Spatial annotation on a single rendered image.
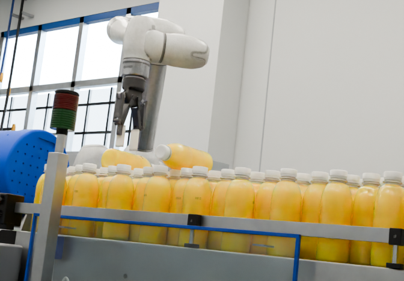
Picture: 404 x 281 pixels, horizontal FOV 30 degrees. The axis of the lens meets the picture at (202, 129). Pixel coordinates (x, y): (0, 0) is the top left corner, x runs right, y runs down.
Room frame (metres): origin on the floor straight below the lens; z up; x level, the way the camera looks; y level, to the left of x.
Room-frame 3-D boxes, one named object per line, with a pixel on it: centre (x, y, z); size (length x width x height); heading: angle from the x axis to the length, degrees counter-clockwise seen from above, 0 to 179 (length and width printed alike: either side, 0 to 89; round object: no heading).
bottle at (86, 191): (2.10, 0.30, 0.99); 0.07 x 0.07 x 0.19
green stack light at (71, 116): (1.90, 0.35, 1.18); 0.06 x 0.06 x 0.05
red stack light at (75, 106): (1.90, 0.35, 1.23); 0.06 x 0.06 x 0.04
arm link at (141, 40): (2.42, 0.23, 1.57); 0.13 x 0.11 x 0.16; 105
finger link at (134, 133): (2.44, 0.22, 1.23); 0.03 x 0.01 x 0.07; 55
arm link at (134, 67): (2.41, 0.24, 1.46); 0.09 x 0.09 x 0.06
